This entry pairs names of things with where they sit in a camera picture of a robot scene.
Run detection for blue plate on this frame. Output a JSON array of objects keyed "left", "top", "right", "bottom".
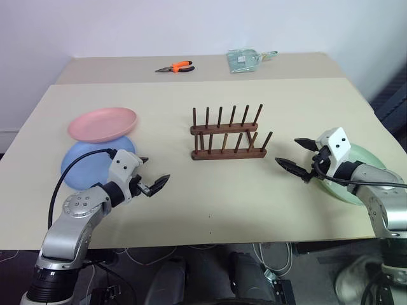
[{"left": 60, "top": 135, "right": 139, "bottom": 192}]

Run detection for dark ribbed chair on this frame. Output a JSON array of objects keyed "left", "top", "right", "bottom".
[{"left": 368, "top": 67, "right": 407, "bottom": 138}]

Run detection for wooden dish rack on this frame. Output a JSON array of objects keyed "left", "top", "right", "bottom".
[{"left": 190, "top": 103, "right": 274, "bottom": 161}]

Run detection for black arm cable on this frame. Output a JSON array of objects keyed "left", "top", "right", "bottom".
[
  {"left": 312, "top": 155, "right": 407, "bottom": 189},
  {"left": 47, "top": 147, "right": 118, "bottom": 230}
]

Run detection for thin white floor cable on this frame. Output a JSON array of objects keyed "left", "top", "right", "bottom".
[{"left": 122, "top": 245, "right": 217, "bottom": 267}]

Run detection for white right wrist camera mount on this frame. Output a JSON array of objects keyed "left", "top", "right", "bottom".
[{"left": 317, "top": 126, "right": 352, "bottom": 179}]

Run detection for dark rounded shape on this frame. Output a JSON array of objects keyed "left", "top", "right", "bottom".
[
  {"left": 228, "top": 250, "right": 278, "bottom": 305},
  {"left": 144, "top": 255, "right": 189, "bottom": 305}
]

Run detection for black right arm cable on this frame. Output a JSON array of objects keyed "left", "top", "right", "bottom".
[{"left": 312, "top": 155, "right": 407, "bottom": 189}]

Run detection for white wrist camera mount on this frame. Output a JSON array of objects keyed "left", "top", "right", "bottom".
[
  {"left": 107, "top": 148, "right": 144, "bottom": 204},
  {"left": 317, "top": 126, "right": 352, "bottom": 179}
]

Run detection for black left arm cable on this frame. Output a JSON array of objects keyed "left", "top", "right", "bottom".
[{"left": 47, "top": 147, "right": 118, "bottom": 230}]

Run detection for green plate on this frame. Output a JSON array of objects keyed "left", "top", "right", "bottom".
[{"left": 313, "top": 142, "right": 387, "bottom": 206}]

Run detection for blurry white shoe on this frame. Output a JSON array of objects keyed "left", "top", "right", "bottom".
[{"left": 334, "top": 254, "right": 384, "bottom": 305}]

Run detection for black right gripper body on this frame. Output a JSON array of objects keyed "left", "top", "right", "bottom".
[{"left": 303, "top": 145, "right": 332, "bottom": 184}]

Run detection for orange handled pliers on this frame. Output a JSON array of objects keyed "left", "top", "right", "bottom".
[{"left": 155, "top": 60, "right": 196, "bottom": 74}]

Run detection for pink plate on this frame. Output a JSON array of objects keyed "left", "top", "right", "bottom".
[{"left": 67, "top": 107, "right": 139, "bottom": 143}]

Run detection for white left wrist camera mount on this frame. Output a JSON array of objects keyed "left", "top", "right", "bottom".
[{"left": 107, "top": 148, "right": 144, "bottom": 204}]

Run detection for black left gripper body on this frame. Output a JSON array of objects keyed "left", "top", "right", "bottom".
[{"left": 128, "top": 173, "right": 153, "bottom": 198}]

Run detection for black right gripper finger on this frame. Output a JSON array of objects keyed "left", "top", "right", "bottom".
[
  {"left": 274, "top": 156, "right": 310, "bottom": 179},
  {"left": 294, "top": 137, "right": 319, "bottom": 153}
]

